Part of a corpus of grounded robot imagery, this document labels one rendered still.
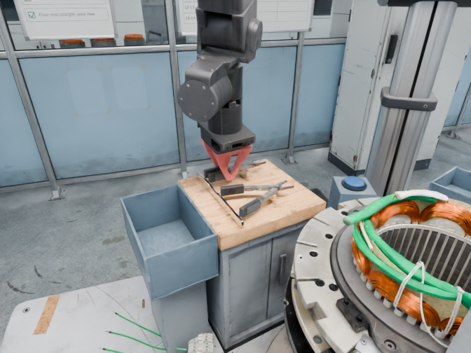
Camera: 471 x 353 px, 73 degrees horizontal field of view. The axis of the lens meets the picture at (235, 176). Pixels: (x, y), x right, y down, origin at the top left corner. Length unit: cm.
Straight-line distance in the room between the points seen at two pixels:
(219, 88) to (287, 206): 23
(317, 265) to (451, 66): 271
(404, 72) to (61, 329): 89
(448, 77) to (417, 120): 223
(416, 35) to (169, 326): 73
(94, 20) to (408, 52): 196
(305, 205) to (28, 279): 184
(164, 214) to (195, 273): 16
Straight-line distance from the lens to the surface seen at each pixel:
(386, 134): 83
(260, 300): 64
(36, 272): 220
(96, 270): 207
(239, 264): 54
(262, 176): 62
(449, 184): 81
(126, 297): 80
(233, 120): 51
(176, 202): 62
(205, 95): 42
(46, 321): 83
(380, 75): 258
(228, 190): 53
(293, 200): 55
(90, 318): 79
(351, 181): 68
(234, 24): 45
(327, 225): 47
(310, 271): 39
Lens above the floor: 137
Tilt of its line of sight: 30 degrees down
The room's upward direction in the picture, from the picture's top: straight up
